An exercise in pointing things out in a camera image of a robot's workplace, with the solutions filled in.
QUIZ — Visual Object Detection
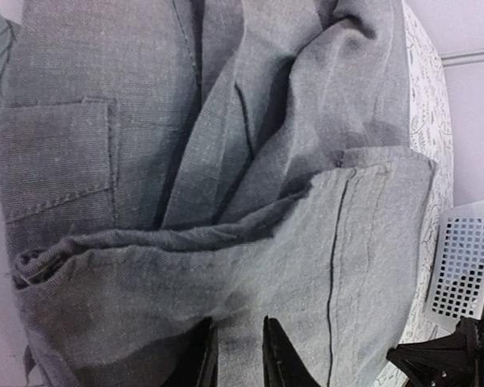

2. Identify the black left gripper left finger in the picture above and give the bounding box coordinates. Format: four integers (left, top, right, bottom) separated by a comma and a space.
165, 318, 219, 387

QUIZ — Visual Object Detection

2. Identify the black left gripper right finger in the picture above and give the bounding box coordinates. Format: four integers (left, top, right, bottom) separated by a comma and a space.
262, 316, 319, 387

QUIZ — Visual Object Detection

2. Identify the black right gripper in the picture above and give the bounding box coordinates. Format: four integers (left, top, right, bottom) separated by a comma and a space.
386, 315, 484, 386

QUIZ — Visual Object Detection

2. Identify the grey long sleeve shirt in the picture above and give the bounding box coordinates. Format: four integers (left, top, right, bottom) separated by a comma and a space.
0, 1, 436, 386

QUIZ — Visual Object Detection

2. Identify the white plastic laundry basket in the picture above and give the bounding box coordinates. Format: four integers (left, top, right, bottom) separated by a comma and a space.
425, 200, 484, 332

